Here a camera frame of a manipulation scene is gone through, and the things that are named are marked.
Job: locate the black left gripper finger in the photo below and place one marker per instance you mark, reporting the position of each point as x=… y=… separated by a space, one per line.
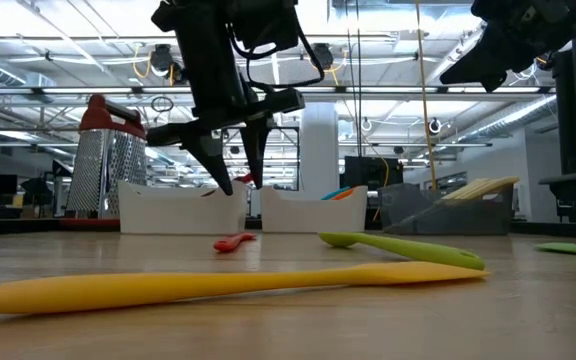
x=256 y=145
x=213 y=150

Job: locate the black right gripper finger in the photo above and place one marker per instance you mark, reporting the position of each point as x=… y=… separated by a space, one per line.
x=493 y=82
x=478 y=60

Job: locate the brown spoon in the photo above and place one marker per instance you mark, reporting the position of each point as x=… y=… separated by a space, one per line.
x=209 y=192

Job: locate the blue silicone spatula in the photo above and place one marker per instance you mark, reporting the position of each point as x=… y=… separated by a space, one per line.
x=330 y=194

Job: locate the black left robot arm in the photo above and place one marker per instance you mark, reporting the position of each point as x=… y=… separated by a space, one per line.
x=208 y=50

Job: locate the white building column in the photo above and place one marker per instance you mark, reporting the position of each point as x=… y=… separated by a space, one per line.
x=318 y=150

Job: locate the white plastic bin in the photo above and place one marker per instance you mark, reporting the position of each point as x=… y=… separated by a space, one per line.
x=308 y=215
x=178 y=215

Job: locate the red silicone spatula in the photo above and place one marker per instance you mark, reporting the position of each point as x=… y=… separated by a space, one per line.
x=225 y=245

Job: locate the steel box grater red trim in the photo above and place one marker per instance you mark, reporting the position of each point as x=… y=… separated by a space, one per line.
x=108 y=165

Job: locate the dark grey desk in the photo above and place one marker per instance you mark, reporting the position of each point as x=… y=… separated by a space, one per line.
x=570 y=185

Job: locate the grey translucent plastic bin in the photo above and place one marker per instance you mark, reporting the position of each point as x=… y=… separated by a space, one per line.
x=458 y=220

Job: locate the yellow silicone spatula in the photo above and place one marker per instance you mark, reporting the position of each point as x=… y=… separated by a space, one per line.
x=168 y=287

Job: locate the green silicone spatula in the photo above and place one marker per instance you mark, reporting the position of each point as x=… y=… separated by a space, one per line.
x=573 y=249

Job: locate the lime green silicone spoon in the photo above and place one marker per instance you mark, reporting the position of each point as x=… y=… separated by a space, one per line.
x=418 y=252

